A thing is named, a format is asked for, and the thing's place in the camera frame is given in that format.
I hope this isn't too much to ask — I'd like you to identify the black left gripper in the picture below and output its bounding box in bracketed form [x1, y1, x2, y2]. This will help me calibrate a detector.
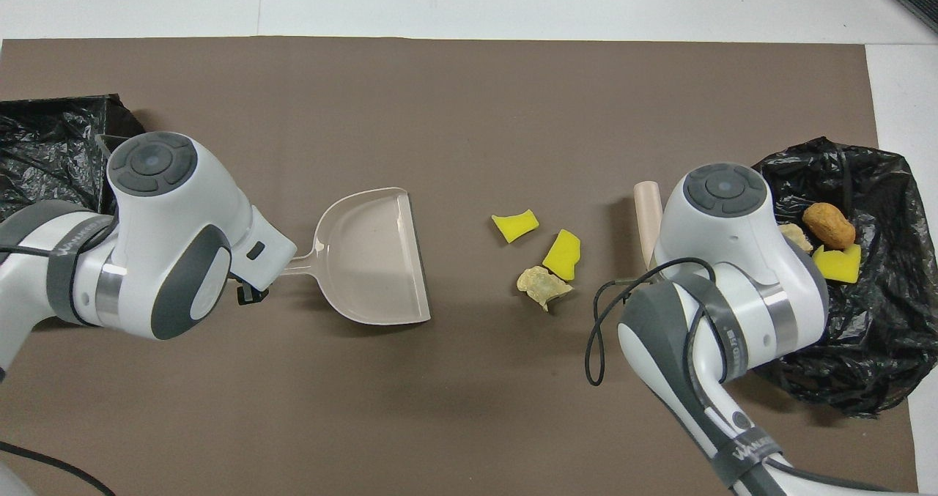
[229, 273, 272, 307]

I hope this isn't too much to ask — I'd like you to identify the beige plastic dustpan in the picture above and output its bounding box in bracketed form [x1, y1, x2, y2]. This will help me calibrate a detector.
[282, 187, 432, 327]

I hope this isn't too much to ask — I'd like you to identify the yellow sponge piece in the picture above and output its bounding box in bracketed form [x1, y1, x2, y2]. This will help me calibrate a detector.
[491, 208, 540, 244]
[812, 243, 863, 285]
[542, 229, 583, 282]

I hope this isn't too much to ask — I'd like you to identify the beige hand brush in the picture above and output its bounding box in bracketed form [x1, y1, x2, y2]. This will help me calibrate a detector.
[633, 180, 665, 270]

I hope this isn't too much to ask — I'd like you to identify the beige cracker piece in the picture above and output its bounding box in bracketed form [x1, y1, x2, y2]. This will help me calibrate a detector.
[778, 223, 815, 255]
[516, 265, 575, 312]

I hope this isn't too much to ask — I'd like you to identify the orange-brown fried nugget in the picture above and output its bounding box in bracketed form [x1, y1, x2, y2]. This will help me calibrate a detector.
[801, 201, 857, 251]

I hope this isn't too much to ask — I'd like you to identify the bin lined with black bag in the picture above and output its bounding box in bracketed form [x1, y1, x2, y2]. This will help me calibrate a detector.
[751, 136, 938, 418]
[0, 94, 147, 222]

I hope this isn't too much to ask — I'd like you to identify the brown table mat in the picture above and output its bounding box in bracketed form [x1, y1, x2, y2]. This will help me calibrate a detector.
[0, 37, 920, 496]

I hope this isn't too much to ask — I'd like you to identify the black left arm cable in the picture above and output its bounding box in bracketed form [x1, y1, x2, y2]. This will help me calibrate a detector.
[0, 218, 122, 496]

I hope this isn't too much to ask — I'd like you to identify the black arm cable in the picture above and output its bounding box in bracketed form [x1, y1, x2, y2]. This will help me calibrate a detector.
[584, 256, 734, 387]
[0, 218, 122, 496]

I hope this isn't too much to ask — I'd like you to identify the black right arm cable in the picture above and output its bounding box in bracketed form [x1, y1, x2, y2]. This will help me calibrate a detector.
[584, 256, 734, 387]

